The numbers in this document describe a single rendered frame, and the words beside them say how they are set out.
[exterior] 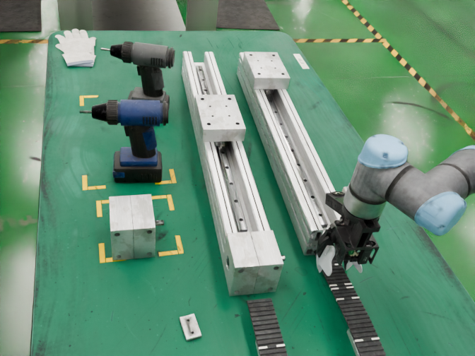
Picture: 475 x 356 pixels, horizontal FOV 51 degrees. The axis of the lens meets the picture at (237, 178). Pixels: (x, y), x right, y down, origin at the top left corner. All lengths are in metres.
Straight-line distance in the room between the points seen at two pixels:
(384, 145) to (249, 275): 0.37
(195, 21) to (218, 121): 1.54
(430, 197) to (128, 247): 0.60
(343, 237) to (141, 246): 0.42
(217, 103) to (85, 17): 1.48
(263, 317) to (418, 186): 0.38
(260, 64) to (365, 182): 0.76
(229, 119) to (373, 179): 0.52
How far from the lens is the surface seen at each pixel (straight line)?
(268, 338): 0.98
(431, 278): 1.23
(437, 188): 0.87
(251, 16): 4.15
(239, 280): 1.02
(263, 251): 1.02
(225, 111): 1.32
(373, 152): 0.87
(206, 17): 2.77
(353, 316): 1.05
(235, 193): 1.18
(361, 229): 0.95
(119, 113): 1.16
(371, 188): 0.90
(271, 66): 1.56
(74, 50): 1.81
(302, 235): 1.15
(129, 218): 1.05
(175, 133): 1.44
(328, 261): 1.06
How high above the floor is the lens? 1.64
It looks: 41 degrees down
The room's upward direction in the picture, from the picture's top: 9 degrees clockwise
